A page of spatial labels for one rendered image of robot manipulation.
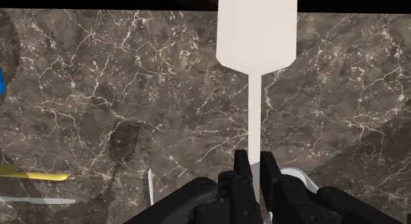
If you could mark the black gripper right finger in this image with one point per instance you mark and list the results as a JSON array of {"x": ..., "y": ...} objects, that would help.
[{"x": 273, "y": 175}]

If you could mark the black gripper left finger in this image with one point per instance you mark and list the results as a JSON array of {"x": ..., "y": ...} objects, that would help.
[{"x": 239, "y": 172}]

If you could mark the white spatula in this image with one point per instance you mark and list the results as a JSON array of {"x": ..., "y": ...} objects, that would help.
[{"x": 257, "y": 33}]

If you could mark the white plate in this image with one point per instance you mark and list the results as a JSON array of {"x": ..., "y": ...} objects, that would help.
[{"x": 300, "y": 175}]

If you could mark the silver utensil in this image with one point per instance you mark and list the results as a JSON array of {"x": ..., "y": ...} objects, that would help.
[{"x": 150, "y": 186}]

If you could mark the yellow utensil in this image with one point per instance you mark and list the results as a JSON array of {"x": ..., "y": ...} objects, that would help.
[{"x": 35, "y": 174}]

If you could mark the silver knife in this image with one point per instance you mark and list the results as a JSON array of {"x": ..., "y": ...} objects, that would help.
[{"x": 35, "y": 200}]

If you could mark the blue object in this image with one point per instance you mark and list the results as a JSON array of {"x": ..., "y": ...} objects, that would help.
[{"x": 1, "y": 82}]

